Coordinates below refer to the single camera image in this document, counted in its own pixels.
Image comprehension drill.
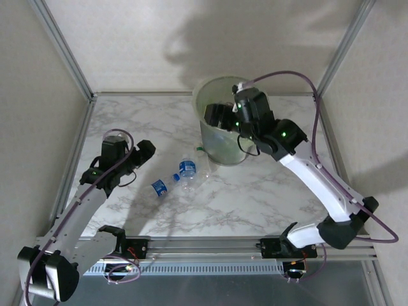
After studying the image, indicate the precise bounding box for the aluminium frame post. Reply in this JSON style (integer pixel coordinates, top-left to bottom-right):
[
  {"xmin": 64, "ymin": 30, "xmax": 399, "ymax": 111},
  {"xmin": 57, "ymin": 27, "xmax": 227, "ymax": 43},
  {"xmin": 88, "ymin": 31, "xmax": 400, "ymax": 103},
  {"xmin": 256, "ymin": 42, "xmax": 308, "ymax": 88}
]
[
  {"xmin": 27, "ymin": 0, "xmax": 98, "ymax": 100},
  {"xmin": 314, "ymin": 0, "xmax": 377, "ymax": 100}
]

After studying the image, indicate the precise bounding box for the aluminium rail along wall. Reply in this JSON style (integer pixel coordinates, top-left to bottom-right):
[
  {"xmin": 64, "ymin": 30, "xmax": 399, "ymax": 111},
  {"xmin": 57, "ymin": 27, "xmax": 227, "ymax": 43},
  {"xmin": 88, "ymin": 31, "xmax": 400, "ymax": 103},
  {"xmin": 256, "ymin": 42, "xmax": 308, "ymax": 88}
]
[{"xmin": 92, "ymin": 91, "xmax": 316, "ymax": 98}]

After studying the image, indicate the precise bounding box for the clear bottle dark blue label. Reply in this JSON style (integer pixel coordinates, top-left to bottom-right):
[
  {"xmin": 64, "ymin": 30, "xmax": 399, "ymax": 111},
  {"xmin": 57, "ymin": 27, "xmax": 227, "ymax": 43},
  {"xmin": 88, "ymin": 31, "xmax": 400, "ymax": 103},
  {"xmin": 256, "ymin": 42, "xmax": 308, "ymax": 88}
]
[{"xmin": 178, "ymin": 154, "xmax": 197, "ymax": 192}]

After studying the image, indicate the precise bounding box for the pale green bin liner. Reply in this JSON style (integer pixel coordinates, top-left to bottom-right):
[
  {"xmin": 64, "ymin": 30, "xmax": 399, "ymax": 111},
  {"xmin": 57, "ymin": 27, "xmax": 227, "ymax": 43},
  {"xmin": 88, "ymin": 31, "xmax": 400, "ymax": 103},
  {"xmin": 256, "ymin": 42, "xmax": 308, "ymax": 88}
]
[{"xmin": 193, "ymin": 75, "xmax": 270, "ymax": 154}]

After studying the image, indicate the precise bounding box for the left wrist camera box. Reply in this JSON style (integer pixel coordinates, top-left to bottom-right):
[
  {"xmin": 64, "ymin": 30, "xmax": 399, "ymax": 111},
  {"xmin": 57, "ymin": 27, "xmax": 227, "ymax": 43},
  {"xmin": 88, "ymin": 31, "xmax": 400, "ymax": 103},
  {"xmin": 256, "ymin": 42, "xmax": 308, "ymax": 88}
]
[{"xmin": 103, "ymin": 135, "xmax": 128, "ymax": 145}]

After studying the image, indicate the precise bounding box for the clear bottle green cap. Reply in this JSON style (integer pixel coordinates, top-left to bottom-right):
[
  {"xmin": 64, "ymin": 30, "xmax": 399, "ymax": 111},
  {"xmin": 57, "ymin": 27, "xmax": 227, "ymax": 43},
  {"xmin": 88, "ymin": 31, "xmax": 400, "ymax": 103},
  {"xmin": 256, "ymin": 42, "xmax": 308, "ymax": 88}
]
[{"xmin": 194, "ymin": 145, "xmax": 214, "ymax": 181}]

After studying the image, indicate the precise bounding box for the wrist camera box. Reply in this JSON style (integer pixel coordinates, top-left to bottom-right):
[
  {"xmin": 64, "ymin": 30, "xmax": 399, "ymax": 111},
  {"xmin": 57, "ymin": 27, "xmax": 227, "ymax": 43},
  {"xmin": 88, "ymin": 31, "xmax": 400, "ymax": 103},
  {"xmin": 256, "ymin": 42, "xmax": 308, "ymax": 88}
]
[
  {"xmin": 103, "ymin": 135, "xmax": 128, "ymax": 145},
  {"xmin": 231, "ymin": 81, "xmax": 253, "ymax": 96}
]

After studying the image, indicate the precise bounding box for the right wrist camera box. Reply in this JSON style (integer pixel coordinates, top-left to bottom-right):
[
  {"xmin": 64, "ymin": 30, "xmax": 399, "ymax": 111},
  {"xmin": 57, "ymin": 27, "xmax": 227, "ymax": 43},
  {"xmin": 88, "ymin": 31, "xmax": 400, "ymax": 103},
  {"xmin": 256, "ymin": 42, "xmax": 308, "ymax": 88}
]
[{"xmin": 231, "ymin": 81, "xmax": 253, "ymax": 96}]

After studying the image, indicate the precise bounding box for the wide aluminium base rail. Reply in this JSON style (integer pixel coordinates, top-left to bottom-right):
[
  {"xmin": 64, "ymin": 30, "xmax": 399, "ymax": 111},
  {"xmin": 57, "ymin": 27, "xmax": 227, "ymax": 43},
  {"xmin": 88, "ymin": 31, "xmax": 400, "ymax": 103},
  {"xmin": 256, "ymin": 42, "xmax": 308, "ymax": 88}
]
[{"xmin": 31, "ymin": 235, "xmax": 379, "ymax": 264}]

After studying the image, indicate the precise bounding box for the grey slotted cable duct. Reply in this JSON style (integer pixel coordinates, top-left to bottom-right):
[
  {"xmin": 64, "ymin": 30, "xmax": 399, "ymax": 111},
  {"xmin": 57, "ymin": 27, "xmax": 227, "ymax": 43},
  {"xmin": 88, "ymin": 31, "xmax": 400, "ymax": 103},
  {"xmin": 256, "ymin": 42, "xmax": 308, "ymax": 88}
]
[{"xmin": 84, "ymin": 263, "xmax": 285, "ymax": 277}]

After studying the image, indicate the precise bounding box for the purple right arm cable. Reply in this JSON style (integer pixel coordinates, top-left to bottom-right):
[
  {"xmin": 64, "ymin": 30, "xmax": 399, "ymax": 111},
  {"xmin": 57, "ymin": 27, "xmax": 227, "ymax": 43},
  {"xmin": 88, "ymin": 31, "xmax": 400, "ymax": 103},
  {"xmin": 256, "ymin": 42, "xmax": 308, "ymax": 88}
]
[{"xmin": 244, "ymin": 70, "xmax": 400, "ymax": 283}]

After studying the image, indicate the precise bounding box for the clear bottle blue red label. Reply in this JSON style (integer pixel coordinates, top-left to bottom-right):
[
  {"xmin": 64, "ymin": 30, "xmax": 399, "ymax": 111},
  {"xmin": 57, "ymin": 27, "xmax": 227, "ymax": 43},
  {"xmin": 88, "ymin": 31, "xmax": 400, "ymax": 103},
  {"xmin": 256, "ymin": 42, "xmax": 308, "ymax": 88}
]
[{"xmin": 140, "ymin": 173, "xmax": 181, "ymax": 200}]

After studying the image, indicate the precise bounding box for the aluminium table side rail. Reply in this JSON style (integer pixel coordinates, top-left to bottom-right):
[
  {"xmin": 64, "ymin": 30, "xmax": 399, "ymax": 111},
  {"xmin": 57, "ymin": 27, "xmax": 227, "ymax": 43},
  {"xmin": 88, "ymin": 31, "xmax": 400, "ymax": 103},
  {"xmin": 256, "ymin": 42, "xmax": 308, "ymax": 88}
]
[
  {"xmin": 47, "ymin": 95, "xmax": 98, "ymax": 238},
  {"xmin": 314, "ymin": 95, "xmax": 370, "ymax": 238}
]

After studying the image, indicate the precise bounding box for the aluminium frame leg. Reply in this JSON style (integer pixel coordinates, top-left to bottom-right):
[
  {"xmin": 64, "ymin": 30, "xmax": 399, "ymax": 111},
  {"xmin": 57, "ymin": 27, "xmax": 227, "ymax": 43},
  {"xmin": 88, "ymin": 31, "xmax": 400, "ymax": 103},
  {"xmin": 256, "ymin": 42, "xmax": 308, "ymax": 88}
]
[{"xmin": 363, "ymin": 261, "xmax": 395, "ymax": 306}]

